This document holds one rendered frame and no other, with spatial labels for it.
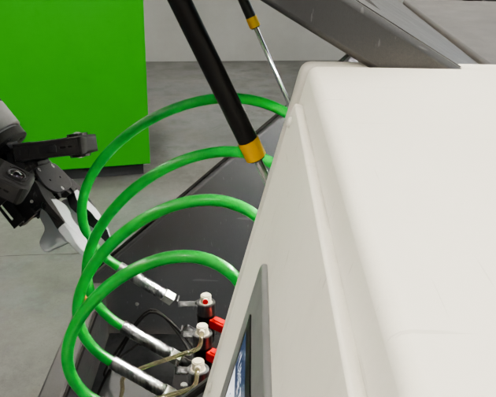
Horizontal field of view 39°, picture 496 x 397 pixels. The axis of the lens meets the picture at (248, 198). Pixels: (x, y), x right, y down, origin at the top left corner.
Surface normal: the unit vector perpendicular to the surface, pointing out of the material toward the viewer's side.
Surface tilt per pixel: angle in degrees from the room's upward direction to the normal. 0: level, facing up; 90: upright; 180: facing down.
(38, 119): 90
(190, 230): 90
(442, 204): 0
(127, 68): 90
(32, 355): 1
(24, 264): 0
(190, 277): 90
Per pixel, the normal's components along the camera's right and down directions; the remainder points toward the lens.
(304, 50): 0.11, 0.40
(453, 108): 0.02, -0.91
